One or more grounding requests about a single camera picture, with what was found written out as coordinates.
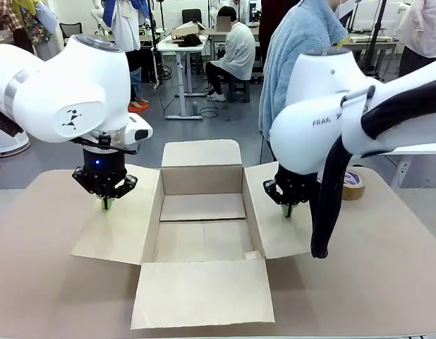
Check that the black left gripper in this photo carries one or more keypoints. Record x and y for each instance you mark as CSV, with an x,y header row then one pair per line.
x,y
104,162

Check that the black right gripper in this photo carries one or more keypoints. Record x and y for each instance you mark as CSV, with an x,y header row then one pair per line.
x,y
299,187

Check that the brown packing tape roll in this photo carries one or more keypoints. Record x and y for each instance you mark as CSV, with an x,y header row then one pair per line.
x,y
357,192

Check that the brown cardboard box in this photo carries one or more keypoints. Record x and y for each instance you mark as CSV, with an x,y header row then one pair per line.
x,y
204,300

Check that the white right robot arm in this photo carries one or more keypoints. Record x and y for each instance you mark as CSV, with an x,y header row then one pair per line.
x,y
309,88

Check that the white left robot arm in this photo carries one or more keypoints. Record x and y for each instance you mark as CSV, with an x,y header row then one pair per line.
x,y
45,88

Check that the white air purifier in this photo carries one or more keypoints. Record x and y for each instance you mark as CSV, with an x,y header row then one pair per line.
x,y
6,141

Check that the grey bottle on floor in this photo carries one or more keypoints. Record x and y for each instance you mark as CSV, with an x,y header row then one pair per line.
x,y
194,107

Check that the dark plastic stool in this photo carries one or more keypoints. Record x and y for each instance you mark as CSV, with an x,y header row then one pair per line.
x,y
238,90

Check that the person in blue fleece jacket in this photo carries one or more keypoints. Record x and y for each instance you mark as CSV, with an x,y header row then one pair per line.
x,y
292,53

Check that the white rounded table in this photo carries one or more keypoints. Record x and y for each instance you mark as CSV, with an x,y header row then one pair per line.
x,y
422,150

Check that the seated person in white coat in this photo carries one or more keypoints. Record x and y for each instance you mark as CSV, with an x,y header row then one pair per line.
x,y
235,53

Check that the white standing desk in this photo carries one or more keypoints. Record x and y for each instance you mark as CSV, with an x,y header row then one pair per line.
x,y
182,49

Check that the black office chair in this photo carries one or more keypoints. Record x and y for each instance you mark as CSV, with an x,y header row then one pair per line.
x,y
70,31

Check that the black bag on desk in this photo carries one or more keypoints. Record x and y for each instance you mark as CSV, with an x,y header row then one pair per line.
x,y
189,40

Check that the person in floral clothes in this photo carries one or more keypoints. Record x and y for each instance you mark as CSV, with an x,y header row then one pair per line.
x,y
38,28

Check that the person in dark red top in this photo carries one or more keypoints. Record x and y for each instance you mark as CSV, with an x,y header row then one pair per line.
x,y
265,28

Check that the open cardboard box on desk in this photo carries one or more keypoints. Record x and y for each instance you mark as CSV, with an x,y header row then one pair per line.
x,y
186,30

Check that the black tripod stand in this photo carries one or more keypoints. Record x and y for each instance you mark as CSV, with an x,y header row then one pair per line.
x,y
375,35

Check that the person in plaid shirt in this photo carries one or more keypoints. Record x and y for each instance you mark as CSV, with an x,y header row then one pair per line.
x,y
6,14

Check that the person in pale pink shirt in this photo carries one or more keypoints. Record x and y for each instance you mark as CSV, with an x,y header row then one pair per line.
x,y
426,28

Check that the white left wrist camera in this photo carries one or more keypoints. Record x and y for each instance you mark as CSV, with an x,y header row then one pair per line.
x,y
140,129

